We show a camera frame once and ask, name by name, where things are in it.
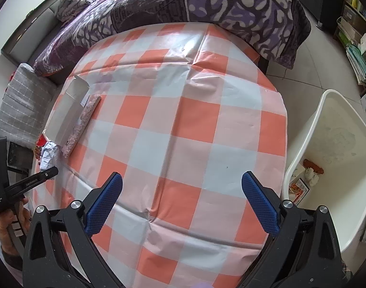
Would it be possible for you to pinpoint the tissue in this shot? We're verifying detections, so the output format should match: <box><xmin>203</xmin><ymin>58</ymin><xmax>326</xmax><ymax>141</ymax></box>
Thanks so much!
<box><xmin>304</xmin><ymin>168</ymin><xmax>320</xmax><ymax>186</ymax></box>

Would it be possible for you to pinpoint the white plastic trash bin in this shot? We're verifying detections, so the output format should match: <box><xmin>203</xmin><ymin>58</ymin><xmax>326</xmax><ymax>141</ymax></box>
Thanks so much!
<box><xmin>281</xmin><ymin>89</ymin><xmax>366</xmax><ymax>252</ymax></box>

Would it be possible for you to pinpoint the person's left hand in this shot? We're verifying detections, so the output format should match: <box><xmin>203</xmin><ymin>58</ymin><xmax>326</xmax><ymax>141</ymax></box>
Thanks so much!
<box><xmin>0</xmin><ymin>198</ymin><xmax>31</xmax><ymax>256</ymax></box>

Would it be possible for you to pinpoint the crumpled white paper ball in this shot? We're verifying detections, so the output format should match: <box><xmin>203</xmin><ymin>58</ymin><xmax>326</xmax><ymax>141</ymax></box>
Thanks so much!
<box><xmin>40</xmin><ymin>150</ymin><xmax>59</xmax><ymax>171</ymax></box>

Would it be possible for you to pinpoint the crushed red paper cup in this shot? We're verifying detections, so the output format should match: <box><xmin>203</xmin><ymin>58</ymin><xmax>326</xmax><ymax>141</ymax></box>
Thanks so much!
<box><xmin>33</xmin><ymin>133</ymin><xmax>48</xmax><ymax>160</ymax></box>

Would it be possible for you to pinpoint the pink glitter strip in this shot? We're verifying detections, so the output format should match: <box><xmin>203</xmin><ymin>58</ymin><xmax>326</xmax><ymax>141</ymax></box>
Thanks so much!
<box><xmin>62</xmin><ymin>94</ymin><xmax>102</xmax><ymax>159</ymax></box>

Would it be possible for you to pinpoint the dark grey bed headboard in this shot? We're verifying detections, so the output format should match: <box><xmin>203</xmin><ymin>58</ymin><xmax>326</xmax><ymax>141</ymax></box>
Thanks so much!
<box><xmin>1</xmin><ymin>0</ymin><xmax>62</xmax><ymax>66</ymax></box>

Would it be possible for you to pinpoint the orange white checkered tablecloth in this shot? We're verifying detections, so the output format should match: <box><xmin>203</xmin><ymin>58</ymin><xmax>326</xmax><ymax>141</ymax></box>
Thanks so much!
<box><xmin>30</xmin><ymin>24</ymin><xmax>287</xmax><ymax>287</ymax></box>

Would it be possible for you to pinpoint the wooden bookshelf with books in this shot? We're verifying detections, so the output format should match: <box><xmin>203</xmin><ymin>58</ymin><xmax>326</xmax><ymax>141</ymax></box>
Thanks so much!
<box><xmin>335</xmin><ymin>0</ymin><xmax>366</xmax><ymax>97</ymax></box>

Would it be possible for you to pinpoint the purple patterned bed blanket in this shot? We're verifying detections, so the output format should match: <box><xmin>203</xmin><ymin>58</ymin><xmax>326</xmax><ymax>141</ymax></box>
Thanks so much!
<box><xmin>33</xmin><ymin>0</ymin><xmax>312</xmax><ymax>76</ymax></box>

